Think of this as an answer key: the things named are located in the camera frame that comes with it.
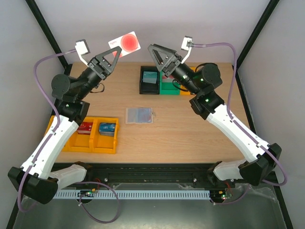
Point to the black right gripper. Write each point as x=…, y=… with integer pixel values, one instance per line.
x=170, y=64

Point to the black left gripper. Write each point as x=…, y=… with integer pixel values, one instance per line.
x=100, y=66

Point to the white red-dot credit card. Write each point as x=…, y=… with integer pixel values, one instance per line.
x=128, y=43

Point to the cream leather card holder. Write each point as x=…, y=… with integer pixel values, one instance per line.
x=139, y=115

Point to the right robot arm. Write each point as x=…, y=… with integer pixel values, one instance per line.
x=260, y=157

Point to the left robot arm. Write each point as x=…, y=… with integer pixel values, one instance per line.
x=34, y=178

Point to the blue VIP card stack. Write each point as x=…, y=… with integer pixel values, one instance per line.
x=107, y=129

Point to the red card stack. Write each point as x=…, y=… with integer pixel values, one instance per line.
x=85, y=128

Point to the yellow bin with blue cards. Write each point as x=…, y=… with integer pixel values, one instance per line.
x=105, y=144

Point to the yellow bin with red cards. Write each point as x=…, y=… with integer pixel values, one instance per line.
x=78, y=142

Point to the green bin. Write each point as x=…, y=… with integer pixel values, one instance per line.
x=167, y=87

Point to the black bin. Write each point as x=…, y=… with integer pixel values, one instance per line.
x=149, y=88

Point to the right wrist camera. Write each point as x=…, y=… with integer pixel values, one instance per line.
x=186, y=46

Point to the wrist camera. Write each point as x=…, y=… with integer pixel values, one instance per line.
x=82, y=49
x=186, y=46

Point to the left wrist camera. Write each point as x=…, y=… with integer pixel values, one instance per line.
x=82, y=49

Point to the black frame post left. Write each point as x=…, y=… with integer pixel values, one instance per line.
x=48, y=33

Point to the black frame post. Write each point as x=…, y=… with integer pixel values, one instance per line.
x=48, y=33
x=271, y=6

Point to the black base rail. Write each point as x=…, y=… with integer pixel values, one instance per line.
x=195, y=175

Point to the black frame post right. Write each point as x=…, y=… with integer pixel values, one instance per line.
x=271, y=6

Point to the light blue cable duct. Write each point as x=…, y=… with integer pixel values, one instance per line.
x=135, y=194

